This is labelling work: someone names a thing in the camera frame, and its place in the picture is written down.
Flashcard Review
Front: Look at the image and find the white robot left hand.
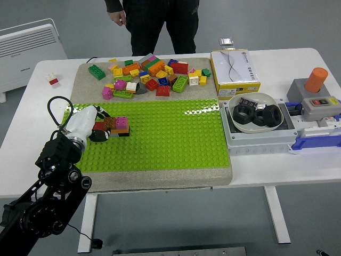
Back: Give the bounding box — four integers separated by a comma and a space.
65, 105, 112, 144

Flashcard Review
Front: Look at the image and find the person's right hand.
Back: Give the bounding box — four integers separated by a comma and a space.
108, 10, 127, 27

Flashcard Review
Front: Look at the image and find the brown toy brick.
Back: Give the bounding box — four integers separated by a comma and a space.
103, 116, 117, 130

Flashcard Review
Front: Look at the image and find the green baseplate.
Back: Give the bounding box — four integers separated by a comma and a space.
61, 98, 230, 173

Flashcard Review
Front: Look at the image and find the grey-brown mat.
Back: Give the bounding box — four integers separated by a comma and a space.
63, 57, 234, 193

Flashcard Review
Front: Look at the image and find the person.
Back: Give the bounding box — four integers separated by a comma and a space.
104, 0, 200, 57

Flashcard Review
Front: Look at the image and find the orange assembly brick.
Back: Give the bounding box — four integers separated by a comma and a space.
110, 125, 131, 134

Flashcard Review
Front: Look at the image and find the pink assembly brick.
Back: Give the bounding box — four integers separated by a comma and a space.
115, 116, 129, 130

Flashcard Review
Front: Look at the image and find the lime long brick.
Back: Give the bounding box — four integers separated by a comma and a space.
172, 75, 189, 93
112, 89, 134, 100

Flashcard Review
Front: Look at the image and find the large grey brick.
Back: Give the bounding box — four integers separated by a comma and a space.
137, 53, 155, 65

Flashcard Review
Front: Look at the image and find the dark green long brick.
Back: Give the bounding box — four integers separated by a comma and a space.
88, 64, 107, 81

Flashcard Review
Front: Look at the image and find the white and red brick stack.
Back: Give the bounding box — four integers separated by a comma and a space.
45, 72, 60, 86

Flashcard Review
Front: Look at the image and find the long orange brick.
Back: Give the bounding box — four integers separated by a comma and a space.
121, 62, 141, 76

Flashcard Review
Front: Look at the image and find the white table leg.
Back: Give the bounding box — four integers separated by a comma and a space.
263, 186, 291, 245
77, 194, 98, 253

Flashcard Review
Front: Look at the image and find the large orange brick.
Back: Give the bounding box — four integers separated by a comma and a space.
148, 60, 166, 77

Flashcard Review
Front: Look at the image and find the red square brick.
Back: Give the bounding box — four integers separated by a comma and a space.
145, 78, 159, 92

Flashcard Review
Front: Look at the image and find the large red brick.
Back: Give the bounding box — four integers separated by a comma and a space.
170, 62, 189, 75

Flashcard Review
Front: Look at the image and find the white panel heater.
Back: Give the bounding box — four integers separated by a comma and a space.
0, 18, 68, 103

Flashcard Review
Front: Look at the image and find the red sloped brick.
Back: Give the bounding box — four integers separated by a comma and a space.
155, 85, 172, 97

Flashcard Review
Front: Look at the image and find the yellow and white cardboard box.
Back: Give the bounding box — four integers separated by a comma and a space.
209, 49, 261, 101

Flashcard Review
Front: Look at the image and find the grey junction box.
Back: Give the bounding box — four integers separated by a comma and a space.
218, 98, 298, 156

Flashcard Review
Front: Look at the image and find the large black nut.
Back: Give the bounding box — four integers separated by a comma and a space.
233, 104, 255, 124
262, 104, 283, 127

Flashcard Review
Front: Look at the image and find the small black nut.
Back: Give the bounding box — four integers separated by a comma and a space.
252, 109, 267, 126

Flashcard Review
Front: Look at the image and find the purple circuit board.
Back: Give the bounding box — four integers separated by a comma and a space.
239, 97, 259, 109

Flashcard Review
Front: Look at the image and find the white bowl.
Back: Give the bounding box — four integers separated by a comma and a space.
228, 92, 285, 133

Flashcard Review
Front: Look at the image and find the grey block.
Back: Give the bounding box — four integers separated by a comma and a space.
286, 78, 331, 103

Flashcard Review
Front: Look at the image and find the orange cylinder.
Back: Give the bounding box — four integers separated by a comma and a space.
304, 67, 329, 93

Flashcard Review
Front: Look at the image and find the blue and white rail device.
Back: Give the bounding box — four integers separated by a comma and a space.
284, 100, 341, 155

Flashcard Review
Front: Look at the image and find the black floor cable with plug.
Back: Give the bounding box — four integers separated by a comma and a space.
68, 223, 103, 250

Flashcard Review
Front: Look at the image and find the grey push-button switch box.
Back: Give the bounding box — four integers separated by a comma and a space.
301, 97, 341, 121

